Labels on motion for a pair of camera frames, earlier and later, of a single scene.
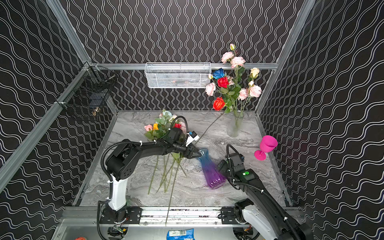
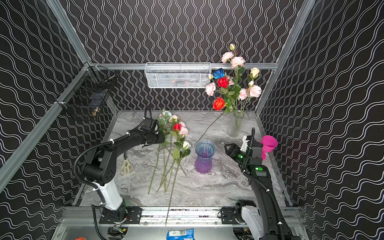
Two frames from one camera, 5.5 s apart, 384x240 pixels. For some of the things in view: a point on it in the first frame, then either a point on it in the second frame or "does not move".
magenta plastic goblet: (268, 144) does not move
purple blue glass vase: (215, 177) -> (204, 151)
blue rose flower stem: (218, 73) does not move
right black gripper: (225, 167) -> (233, 151)
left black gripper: (191, 150) -> (159, 137)
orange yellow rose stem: (155, 127) does not move
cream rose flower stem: (254, 73) does not move
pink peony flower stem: (236, 62) does not move
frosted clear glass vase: (234, 127) does not move
